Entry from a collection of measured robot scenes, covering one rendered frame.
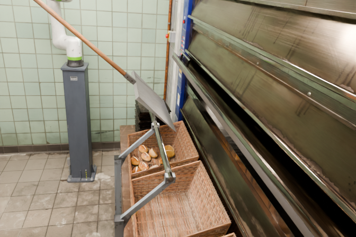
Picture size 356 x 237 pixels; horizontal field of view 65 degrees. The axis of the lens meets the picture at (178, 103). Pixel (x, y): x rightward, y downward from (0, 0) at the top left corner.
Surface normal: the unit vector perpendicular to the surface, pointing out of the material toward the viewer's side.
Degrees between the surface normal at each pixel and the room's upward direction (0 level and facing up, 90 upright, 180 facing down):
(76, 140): 90
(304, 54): 70
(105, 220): 0
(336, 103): 90
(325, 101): 90
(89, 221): 0
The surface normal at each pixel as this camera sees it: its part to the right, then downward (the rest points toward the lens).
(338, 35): -0.89, -0.31
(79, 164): 0.14, 0.40
